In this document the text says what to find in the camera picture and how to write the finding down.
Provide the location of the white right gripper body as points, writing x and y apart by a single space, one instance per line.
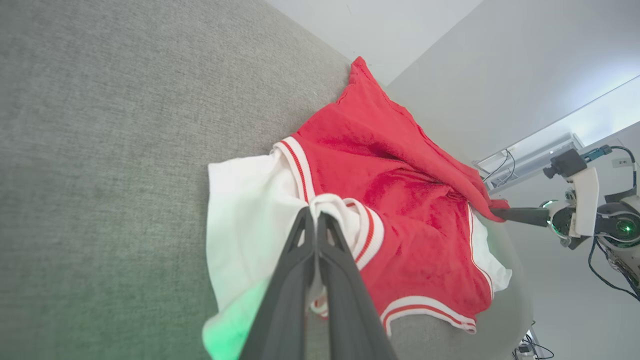
585 205

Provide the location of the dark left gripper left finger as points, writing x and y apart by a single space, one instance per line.
287 290

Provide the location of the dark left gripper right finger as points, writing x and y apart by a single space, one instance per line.
350 310

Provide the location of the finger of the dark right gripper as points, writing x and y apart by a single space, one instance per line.
525 216

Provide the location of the red and white garment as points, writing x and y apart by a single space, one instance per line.
400 200

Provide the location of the grey fabric sofa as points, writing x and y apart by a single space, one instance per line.
100 150

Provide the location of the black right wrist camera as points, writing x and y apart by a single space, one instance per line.
567 162

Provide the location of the white wall rail unit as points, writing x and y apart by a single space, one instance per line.
540 157

